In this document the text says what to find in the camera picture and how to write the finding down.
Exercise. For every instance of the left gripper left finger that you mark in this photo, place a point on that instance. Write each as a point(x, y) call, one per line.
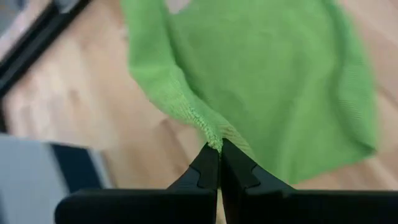
point(140, 207)

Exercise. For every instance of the black metal table frame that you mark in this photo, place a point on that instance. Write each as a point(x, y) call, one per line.
point(31, 46)

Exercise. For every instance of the green microfiber towel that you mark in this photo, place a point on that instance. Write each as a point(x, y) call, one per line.
point(264, 77)

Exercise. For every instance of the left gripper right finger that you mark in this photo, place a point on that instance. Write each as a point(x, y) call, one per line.
point(295, 208)

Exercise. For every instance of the navy white striped fabric basket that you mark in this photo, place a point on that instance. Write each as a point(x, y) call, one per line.
point(74, 168)

